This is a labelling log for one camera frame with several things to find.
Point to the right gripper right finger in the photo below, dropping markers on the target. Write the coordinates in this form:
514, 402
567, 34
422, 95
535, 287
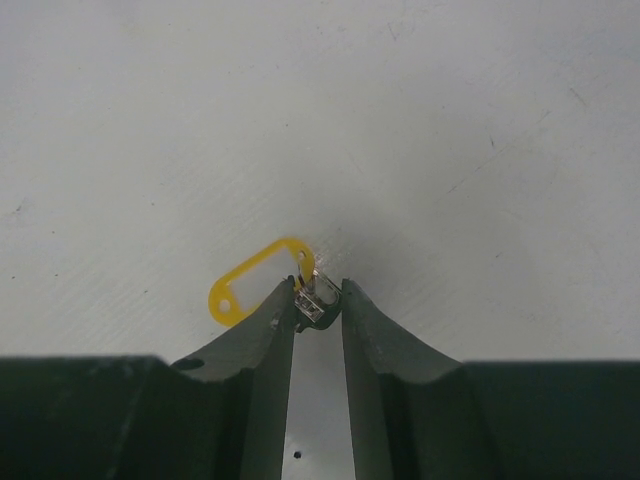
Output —
416, 413

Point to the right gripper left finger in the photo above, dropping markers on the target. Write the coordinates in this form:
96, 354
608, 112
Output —
218, 413

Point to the key with yellow tag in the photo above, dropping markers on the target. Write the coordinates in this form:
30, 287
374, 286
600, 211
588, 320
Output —
239, 292

